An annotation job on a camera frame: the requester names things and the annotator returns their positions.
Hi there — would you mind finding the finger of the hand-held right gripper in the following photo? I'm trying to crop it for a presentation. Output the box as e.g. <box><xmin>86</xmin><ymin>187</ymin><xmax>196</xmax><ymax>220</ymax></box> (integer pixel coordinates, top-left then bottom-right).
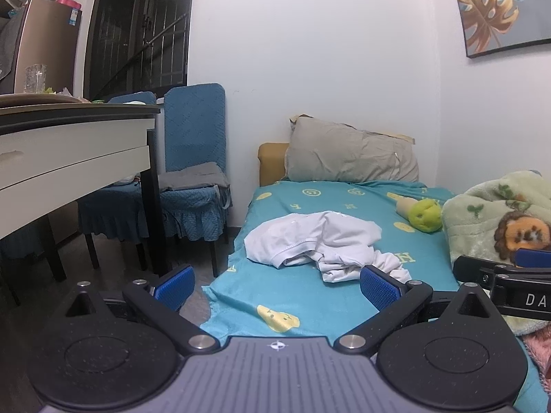
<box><xmin>453</xmin><ymin>255</ymin><xmax>517</xmax><ymax>287</ymax></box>
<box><xmin>513</xmin><ymin>248</ymin><xmax>551</xmax><ymax>268</ymax></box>

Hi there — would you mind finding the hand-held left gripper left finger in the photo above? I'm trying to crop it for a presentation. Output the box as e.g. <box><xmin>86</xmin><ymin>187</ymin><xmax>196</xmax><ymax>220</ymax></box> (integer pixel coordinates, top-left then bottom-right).
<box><xmin>64</xmin><ymin>264</ymin><xmax>221</xmax><ymax>357</ymax></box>

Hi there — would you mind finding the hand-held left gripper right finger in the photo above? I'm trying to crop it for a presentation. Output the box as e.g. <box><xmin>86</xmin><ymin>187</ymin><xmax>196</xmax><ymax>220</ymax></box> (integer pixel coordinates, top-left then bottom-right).
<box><xmin>333</xmin><ymin>265</ymin><xmax>496</xmax><ymax>356</ymax></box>

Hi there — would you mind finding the white garment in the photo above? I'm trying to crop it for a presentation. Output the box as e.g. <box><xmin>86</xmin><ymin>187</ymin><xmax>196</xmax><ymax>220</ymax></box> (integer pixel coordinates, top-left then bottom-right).
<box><xmin>244</xmin><ymin>211</ymin><xmax>413</xmax><ymax>285</ymax></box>

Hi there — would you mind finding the green lion print blanket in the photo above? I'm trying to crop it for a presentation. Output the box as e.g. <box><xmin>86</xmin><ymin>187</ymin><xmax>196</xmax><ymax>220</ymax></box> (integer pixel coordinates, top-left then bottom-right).
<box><xmin>442</xmin><ymin>171</ymin><xmax>551</xmax><ymax>336</ymax></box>

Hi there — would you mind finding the pink fluffy cloth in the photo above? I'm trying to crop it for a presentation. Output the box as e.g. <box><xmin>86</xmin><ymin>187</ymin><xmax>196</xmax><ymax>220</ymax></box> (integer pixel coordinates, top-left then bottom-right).
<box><xmin>523</xmin><ymin>329</ymin><xmax>551</xmax><ymax>379</ymax></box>

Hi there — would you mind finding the green plush toy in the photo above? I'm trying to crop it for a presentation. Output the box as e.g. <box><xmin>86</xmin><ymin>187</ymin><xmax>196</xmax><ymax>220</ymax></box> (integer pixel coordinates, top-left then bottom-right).
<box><xmin>396</xmin><ymin>195</ymin><xmax>444</xmax><ymax>234</ymax></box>

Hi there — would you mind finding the bed with teal sheet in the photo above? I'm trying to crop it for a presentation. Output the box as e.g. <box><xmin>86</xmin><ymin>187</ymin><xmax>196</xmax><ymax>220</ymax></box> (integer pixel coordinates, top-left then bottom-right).
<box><xmin>201</xmin><ymin>179</ymin><xmax>551</xmax><ymax>411</ymax></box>

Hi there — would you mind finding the blue covered chair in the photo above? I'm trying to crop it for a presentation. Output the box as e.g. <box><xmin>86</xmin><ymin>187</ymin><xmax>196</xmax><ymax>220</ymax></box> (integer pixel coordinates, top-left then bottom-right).
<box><xmin>158</xmin><ymin>84</ymin><xmax>233</xmax><ymax>278</ymax></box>
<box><xmin>77</xmin><ymin>91</ymin><xmax>158</xmax><ymax>267</ymax></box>

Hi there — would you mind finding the grey pillow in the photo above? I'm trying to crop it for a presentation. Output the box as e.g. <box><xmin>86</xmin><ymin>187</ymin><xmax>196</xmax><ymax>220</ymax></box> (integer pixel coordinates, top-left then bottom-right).
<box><xmin>285</xmin><ymin>116</ymin><xmax>419</xmax><ymax>182</ymax></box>

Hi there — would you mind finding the cream pillow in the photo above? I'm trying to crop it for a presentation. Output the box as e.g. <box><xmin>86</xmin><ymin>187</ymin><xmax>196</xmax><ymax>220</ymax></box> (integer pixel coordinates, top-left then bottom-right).
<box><xmin>290</xmin><ymin>114</ymin><xmax>417</xmax><ymax>146</ymax></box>

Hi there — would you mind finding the yellow headboard cushion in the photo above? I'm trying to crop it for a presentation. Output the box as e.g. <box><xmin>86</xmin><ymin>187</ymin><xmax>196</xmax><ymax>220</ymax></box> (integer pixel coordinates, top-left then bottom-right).
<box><xmin>257</xmin><ymin>143</ymin><xmax>290</xmax><ymax>187</ymax></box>

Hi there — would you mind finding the white table with dark top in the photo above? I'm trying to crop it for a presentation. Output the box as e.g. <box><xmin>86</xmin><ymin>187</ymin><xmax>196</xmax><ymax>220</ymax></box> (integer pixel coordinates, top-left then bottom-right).
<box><xmin>0</xmin><ymin>94</ymin><xmax>168</xmax><ymax>282</ymax></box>

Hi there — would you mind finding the clear glass vase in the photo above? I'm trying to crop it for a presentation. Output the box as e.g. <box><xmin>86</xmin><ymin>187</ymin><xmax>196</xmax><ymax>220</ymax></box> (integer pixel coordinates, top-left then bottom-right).
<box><xmin>25</xmin><ymin>64</ymin><xmax>47</xmax><ymax>94</ymax></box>

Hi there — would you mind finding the dark door with grille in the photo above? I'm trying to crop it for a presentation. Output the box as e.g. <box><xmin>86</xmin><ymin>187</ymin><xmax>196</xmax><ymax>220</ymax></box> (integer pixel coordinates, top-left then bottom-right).
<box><xmin>84</xmin><ymin>0</ymin><xmax>196</xmax><ymax>100</ymax></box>

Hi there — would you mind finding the cardboard box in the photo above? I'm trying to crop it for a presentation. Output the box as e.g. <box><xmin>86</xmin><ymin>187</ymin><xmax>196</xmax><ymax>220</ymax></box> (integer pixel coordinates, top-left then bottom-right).
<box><xmin>13</xmin><ymin>0</ymin><xmax>82</xmax><ymax>95</ymax></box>

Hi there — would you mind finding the leaf wall picture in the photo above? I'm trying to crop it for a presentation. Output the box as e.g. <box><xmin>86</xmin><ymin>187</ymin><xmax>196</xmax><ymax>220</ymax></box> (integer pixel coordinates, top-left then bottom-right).
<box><xmin>448</xmin><ymin>0</ymin><xmax>551</xmax><ymax>59</ymax></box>

